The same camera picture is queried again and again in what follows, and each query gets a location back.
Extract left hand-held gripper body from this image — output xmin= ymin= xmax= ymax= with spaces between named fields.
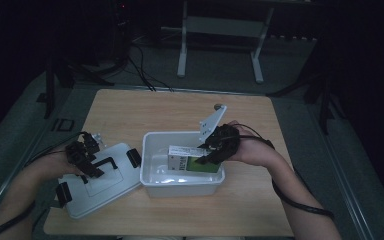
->
xmin=65 ymin=131 xmax=106 ymax=168

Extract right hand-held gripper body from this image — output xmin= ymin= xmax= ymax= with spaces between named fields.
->
xmin=198 ymin=104 xmax=241 ymax=165

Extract green and white carton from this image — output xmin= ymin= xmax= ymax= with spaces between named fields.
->
xmin=167 ymin=144 xmax=222 ymax=174

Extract white lid with black latches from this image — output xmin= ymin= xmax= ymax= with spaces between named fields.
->
xmin=55 ymin=142 xmax=143 ymax=220

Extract white plastic storage box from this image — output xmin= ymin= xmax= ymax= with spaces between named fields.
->
xmin=139 ymin=130 xmax=226 ymax=198

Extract person's right hand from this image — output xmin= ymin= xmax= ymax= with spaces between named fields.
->
xmin=227 ymin=120 xmax=275 ymax=167

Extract person's left hand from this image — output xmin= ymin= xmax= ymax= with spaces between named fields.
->
xmin=34 ymin=151 xmax=84 ymax=180

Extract black metal stand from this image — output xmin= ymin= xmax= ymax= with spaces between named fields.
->
xmin=36 ymin=56 xmax=114 ymax=119
xmin=266 ymin=39 xmax=346 ymax=136

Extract black equipment tower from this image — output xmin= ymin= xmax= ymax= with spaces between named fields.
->
xmin=111 ymin=0 xmax=133 ymax=68

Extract black rectangular frame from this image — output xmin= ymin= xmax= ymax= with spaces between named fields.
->
xmin=51 ymin=118 xmax=75 ymax=133

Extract black floor cables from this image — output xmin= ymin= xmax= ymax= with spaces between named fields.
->
xmin=126 ymin=43 xmax=174 ymax=93

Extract white metal-frame table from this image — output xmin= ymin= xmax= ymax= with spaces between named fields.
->
xmin=176 ymin=0 xmax=274 ymax=84

